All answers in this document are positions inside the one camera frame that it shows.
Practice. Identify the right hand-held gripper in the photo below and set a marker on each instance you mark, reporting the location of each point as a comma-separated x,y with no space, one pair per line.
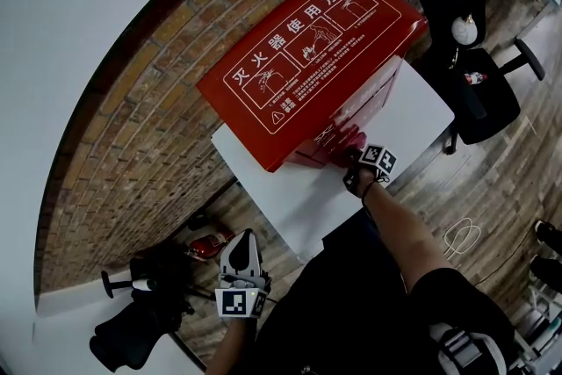
378,158

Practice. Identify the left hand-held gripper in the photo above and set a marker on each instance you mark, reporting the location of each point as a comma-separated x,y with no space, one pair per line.
239,302

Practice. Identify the red fire extinguisher box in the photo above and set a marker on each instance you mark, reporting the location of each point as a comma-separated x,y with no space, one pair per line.
307,57

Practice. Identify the person's left forearm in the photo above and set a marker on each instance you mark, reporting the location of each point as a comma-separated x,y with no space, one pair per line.
232,347

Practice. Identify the person's right forearm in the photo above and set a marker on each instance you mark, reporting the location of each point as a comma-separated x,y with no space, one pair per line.
395,228

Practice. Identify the black wristband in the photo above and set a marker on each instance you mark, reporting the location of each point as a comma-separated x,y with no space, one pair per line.
368,190

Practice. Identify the person's black shirt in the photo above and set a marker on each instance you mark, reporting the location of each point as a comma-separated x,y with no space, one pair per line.
342,312

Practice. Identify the black office chair with jacket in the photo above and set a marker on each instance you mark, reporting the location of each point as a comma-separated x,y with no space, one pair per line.
483,101

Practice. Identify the red white drink can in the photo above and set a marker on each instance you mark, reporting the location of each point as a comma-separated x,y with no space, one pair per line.
476,78

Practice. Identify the white round pendant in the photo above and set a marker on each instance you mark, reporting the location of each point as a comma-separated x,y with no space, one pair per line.
463,31

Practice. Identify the white metal rack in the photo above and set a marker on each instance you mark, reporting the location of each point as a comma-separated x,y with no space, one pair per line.
542,329

